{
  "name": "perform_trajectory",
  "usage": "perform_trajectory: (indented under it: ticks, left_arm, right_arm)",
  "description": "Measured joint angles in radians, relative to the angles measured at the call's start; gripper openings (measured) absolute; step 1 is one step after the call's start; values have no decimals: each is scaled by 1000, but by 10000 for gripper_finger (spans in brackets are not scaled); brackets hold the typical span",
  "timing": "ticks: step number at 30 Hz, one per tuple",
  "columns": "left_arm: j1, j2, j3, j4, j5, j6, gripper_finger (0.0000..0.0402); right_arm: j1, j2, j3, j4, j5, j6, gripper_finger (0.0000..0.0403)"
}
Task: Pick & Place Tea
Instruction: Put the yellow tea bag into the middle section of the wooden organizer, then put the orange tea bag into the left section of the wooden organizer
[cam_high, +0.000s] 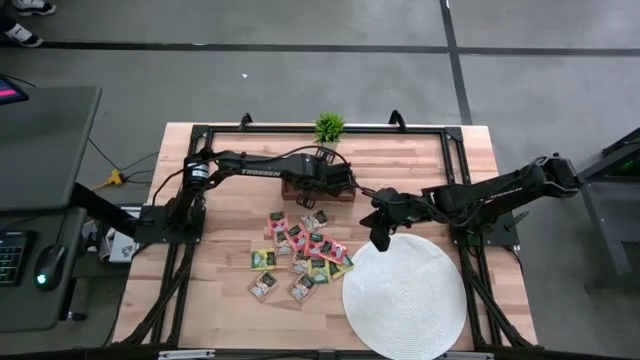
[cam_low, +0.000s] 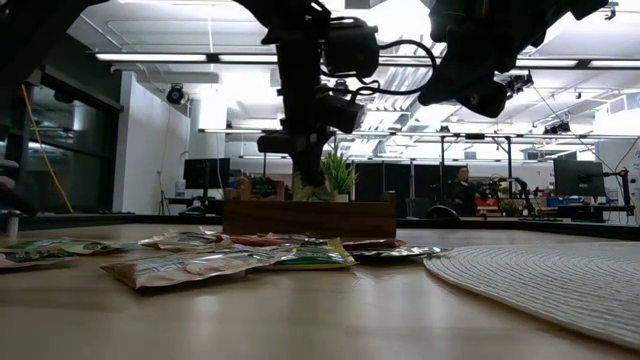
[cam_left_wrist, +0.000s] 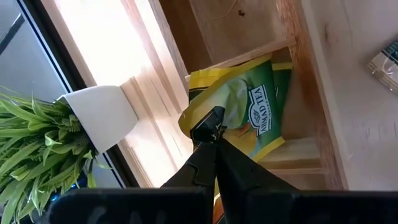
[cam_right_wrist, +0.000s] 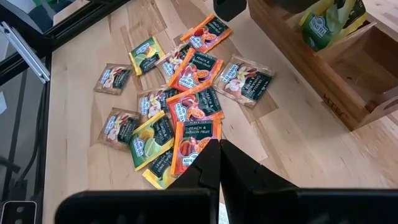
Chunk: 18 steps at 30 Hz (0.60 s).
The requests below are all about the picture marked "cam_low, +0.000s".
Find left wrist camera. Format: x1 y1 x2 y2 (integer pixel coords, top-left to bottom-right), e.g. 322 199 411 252
319 93 367 135

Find green potted plant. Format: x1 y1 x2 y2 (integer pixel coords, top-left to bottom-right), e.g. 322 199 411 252
322 149 359 204

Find black ceiling spotlight cluster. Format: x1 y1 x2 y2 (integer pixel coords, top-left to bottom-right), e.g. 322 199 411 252
504 72 535 100

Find black office partition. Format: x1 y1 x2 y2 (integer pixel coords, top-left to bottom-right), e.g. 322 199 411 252
354 160 451 202

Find long led light bar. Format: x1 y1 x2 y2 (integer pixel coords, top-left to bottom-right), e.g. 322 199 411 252
94 51 640 70

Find person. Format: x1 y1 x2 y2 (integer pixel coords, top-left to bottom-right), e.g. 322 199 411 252
446 165 489 217

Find beige tea sachet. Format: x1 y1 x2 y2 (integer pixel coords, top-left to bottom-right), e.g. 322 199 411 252
99 248 282 291
138 228 234 253

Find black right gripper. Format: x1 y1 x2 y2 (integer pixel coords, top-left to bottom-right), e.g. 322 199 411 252
417 0 551 107

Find black office chair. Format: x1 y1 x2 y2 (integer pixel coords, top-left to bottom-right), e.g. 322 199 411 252
427 204 461 221

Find black left camera cable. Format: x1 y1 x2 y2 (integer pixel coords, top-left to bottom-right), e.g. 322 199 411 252
324 38 439 97

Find black metal workstation frame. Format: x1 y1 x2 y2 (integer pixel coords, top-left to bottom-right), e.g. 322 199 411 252
199 128 514 201

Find yellow cable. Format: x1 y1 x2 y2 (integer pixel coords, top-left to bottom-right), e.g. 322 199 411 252
19 83 75 215

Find dark silver foil packet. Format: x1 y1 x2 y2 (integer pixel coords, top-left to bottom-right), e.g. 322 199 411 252
349 245 446 262

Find dark office desk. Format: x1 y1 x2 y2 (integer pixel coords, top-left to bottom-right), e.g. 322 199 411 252
519 203 636 224

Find dark green tea sachet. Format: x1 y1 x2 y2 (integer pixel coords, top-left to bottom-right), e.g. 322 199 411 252
0 249 76 264

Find white round woven placemat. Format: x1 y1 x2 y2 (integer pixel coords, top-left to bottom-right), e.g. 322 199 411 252
423 242 640 352

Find black computer monitor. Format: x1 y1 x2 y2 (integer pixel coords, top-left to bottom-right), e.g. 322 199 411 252
553 158 607 198
183 157 232 191

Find dark wooden tea box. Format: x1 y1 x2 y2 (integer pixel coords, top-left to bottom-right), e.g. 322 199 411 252
222 189 398 239

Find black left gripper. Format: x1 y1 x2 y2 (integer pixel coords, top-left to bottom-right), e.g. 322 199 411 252
257 47 337 189

